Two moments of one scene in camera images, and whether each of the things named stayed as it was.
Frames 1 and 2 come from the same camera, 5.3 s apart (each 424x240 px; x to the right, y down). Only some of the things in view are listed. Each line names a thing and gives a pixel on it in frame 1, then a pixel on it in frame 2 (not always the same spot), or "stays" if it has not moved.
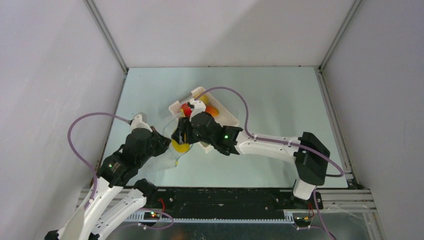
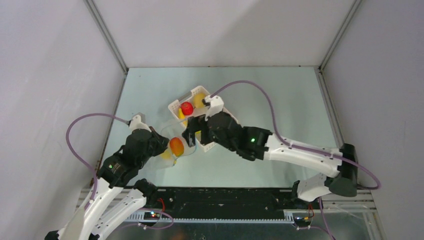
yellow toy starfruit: [180, 148] → [165, 155]
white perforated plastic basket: [200, 93] stays
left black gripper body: [157, 146] stays
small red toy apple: [187, 110] stays
